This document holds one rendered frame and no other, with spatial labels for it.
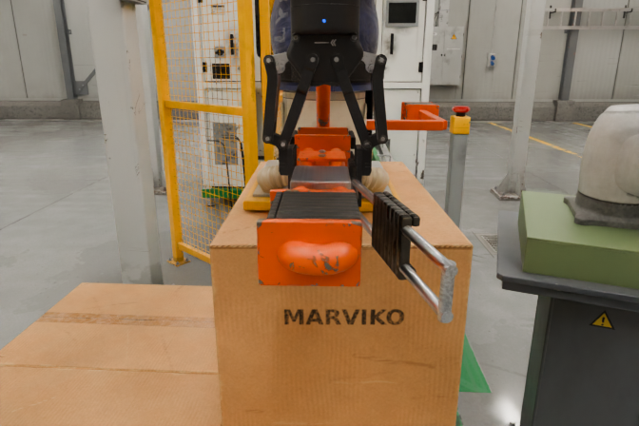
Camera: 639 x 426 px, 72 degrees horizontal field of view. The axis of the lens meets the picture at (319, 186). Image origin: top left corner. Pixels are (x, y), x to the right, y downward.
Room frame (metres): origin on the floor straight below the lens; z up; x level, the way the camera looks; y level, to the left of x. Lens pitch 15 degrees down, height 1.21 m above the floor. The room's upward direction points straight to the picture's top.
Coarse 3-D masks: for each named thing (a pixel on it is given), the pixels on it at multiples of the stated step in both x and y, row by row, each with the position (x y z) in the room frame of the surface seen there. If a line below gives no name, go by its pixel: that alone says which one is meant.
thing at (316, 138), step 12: (300, 132) 0.72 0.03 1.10; (312, 132) 0.72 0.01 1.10; (324, 132) 0.72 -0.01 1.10; (336, 132) 0.71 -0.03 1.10; (348, 132) 0.71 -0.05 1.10; (300, 144) 0.64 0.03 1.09; (312, 144) 0.64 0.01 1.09; (324, 144) 0.64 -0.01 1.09; (336, 144) 0.64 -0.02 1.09; (348, 144) 0.64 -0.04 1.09; (348, 156) 0.64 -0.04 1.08
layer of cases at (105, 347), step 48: (96, 288) 1.23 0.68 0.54; (144, 288) 1.23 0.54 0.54; (192, 288) 1.23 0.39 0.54; (48, 336) 0.98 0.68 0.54; (96, 336) 0.98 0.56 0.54; (144, 336) 0.98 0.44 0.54; (192, 336) 0.98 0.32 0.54; (0, 384) 0.80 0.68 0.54; (48, 384) 0.80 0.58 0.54; (96, 384) 0.80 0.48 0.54; (144, 384) 0.80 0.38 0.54; (192, 384) 0.80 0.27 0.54
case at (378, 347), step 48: (240, 240) 0.64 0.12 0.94; (432, 240) 0.64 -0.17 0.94; (240, 288) 0.62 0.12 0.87; (288, 288) 0.62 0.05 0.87; (336, 288) 0.62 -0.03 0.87; (384, 288) 0.62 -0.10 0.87; (432, 288) 0.62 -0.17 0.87; (240, 336) 0.62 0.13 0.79; (288, 336) 0.62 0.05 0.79; (336, 336) 0.62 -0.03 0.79; (384, 336) 0.62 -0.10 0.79; (432, 336) 0.62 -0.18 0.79; (240, 384) 0.62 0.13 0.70; (288, 384) 0.62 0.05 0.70; (336, 384) 0.62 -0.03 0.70; (384, 384) 0.62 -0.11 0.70; (432, 384) 0.62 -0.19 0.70
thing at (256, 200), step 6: (252, 186) 0.86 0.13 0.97; (258, 186) 0.84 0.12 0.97; (252, 192) 0.82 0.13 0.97; (258, 192) 0.80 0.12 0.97; (246, 198) 0.78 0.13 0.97; (252, 198) 0.78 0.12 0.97; (258, 198) 0.78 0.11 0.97; (264, 198) 0.78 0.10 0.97; (246, 204) 0.76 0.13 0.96; (252, 204) 0.76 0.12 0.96; (258, 204) 0.76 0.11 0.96; (264, 204) 0.76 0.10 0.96
